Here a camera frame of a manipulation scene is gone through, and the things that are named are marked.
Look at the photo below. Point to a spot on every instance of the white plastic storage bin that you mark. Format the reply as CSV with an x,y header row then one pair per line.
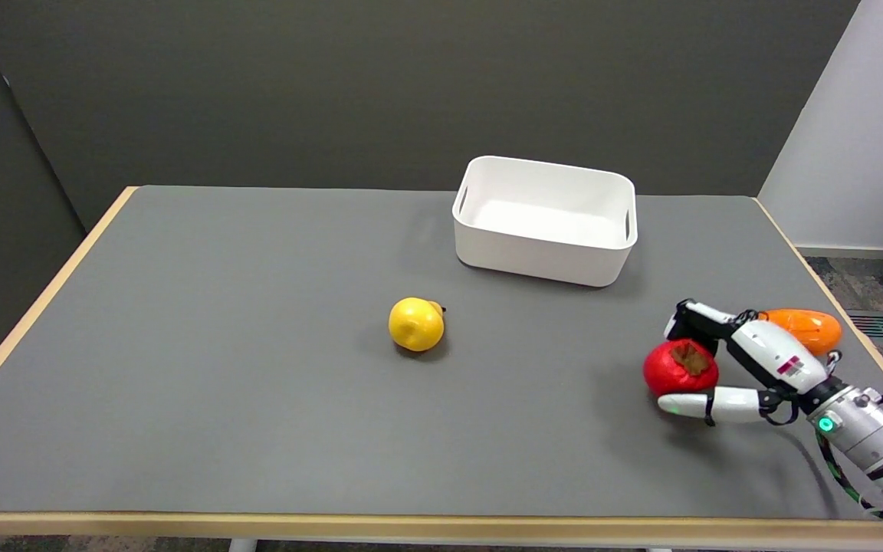
x,y
544,221

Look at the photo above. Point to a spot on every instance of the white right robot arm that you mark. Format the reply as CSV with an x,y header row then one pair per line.
x,y
874,441

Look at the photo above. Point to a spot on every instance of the orange carrot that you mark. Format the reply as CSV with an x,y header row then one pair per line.
x,y
809,328

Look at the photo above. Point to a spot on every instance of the grey table mat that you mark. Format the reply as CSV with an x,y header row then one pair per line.
x,y
426,349

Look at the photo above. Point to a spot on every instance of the red persimmon fruit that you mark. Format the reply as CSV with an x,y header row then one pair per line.
x,y
679,369

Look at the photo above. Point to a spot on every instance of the floor vent grille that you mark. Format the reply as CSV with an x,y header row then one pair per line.
x,y
880,326

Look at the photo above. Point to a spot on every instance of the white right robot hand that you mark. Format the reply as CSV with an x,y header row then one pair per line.
x,y
763,368

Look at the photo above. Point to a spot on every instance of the yellow pear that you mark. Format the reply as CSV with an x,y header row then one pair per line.
x,y
416,323

